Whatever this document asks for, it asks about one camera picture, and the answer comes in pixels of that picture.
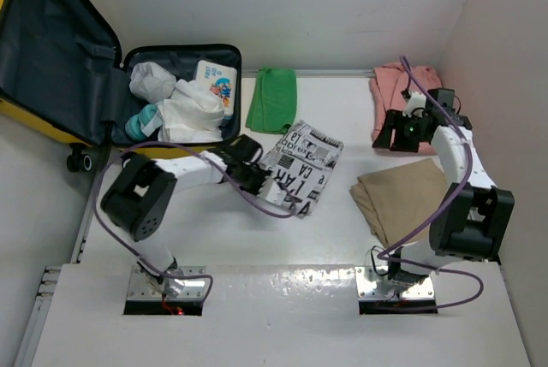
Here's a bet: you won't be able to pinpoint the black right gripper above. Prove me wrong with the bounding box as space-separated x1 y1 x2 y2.
372 110 426 153

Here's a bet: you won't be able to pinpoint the newspaper print cloth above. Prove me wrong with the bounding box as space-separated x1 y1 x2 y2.
259 120 344 218

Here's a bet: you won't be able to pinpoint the pink garment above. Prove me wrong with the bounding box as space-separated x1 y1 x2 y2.
369 62 442 156

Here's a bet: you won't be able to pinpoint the green cloth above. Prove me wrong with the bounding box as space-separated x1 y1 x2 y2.
246 68 298 134

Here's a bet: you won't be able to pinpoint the cream cloth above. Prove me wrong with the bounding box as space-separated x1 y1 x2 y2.
158 80 224 145

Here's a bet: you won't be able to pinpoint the teal headphones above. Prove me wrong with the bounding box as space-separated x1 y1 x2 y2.
125 104 164 141

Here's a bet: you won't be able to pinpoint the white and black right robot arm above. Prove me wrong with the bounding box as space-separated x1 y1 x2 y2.
373 88 515 287

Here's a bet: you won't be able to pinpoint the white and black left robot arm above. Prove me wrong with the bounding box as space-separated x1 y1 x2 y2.
99 135 286 297

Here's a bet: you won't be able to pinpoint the beige folded garment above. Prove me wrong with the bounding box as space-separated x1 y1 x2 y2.
350 158 448 247

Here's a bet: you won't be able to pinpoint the first aid kit box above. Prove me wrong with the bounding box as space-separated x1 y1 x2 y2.
194 60 238 126

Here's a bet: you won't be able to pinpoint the white front platform board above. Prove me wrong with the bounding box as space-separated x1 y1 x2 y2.
33 263 529 366

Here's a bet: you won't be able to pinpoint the crumpled white plastic bag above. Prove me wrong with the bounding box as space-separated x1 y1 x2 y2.
129 62 176 104

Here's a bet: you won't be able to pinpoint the yellow open suitcase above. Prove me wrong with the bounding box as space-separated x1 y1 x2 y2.
1 0 242 172

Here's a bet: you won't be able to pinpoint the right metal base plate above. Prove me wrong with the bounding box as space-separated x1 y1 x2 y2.
354 265 435 302

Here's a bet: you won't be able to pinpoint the metal base plate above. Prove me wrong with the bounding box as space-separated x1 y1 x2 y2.
126 264 207 303
354 265 435 302

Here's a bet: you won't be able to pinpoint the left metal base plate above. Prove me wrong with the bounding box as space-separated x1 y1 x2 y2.
126 264 207 303

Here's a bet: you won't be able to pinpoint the aluminium frame rail left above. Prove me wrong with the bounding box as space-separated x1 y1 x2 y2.
12 144 110 367

